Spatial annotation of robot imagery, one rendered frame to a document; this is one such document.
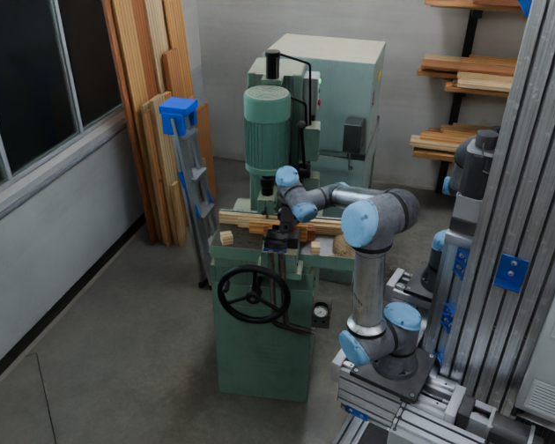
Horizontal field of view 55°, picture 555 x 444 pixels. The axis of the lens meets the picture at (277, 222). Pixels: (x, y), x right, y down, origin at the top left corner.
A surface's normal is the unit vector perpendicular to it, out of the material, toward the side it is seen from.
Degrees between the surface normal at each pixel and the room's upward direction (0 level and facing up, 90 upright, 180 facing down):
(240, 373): 90
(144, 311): 0
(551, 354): 90
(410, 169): 90
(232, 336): 90
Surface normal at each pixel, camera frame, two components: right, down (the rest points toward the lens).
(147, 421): 0.01, -0.84
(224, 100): -0.29, 0.52
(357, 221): -0.87, 0.14
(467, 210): -0.52, 0.46
